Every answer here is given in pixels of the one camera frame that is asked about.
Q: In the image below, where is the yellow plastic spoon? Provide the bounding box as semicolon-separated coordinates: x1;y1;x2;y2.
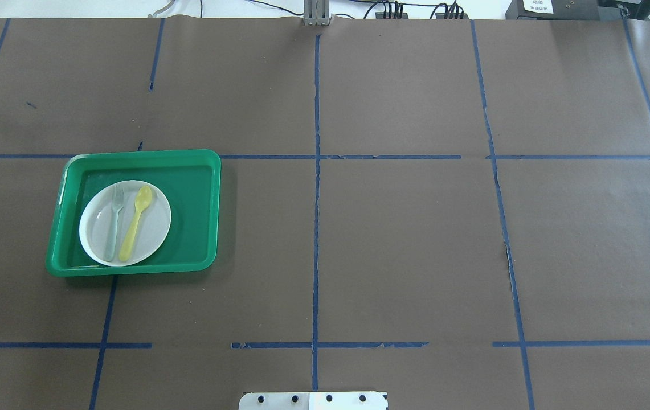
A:
117;184;153;262

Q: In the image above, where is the green plastic tray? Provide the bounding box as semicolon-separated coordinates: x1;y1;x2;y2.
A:
46;150;221;277

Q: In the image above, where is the white round plate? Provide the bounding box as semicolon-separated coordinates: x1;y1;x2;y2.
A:
78;180;172;268

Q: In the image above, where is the translucent plastic fork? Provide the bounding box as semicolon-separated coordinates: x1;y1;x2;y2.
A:
103;183;126;261

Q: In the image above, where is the black box with label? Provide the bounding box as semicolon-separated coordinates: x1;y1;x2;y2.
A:
505;1;623;21

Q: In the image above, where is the grey aluminium post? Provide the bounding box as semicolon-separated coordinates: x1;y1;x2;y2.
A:
303;0;332;26

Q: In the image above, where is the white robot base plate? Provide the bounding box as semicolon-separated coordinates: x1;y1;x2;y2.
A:
238;391;389;409

